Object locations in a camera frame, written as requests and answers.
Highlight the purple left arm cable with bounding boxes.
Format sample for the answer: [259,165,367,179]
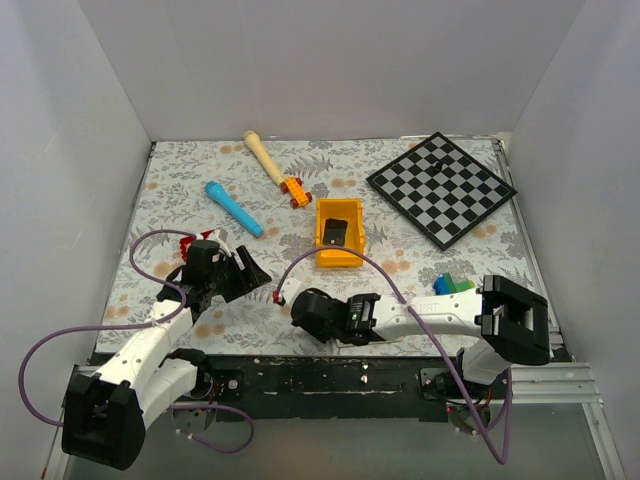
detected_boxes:
[17,228,256,454]

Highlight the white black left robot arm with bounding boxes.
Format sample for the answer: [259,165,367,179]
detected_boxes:
[61,239,272,470]

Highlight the blue toy microphone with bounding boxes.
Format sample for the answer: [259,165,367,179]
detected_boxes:
[204,181,264,238]

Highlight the cream toy microphone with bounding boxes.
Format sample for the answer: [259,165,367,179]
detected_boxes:
[243,130,285,187]

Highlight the colourful toy block cluster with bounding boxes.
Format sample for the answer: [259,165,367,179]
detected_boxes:
[433,273,475,295]

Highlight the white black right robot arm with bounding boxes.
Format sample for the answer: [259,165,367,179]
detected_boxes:
[276,275,550,398]

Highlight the red printed toy block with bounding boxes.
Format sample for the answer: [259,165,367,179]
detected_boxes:
[179,229,218,261]

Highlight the floral patterned table mat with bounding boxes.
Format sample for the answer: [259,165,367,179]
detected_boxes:
[94,137,555,359]

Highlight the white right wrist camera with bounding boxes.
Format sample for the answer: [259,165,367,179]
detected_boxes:
[272,278,305,307]

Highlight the black silver chessboard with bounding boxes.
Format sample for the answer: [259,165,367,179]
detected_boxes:
[366,132,516,251]

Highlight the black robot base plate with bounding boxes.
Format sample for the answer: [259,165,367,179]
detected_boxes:
[169,348,465,422]

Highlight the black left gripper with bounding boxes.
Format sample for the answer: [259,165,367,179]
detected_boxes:
[207,246,270,302]

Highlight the aluminium frame rail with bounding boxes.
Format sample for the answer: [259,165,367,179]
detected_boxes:
[42,360,603,479]

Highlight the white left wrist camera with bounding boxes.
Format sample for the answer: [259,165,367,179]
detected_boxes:
[198,229,233,258]

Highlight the orange toy car chassis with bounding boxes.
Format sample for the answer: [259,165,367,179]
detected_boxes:
[279,177,313,209]

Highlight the yellow plastic bin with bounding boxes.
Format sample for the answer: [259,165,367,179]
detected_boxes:
[315,198,365,268]

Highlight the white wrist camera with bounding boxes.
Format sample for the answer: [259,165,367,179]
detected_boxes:
[198,229,233,258]
[272,278,305,307]

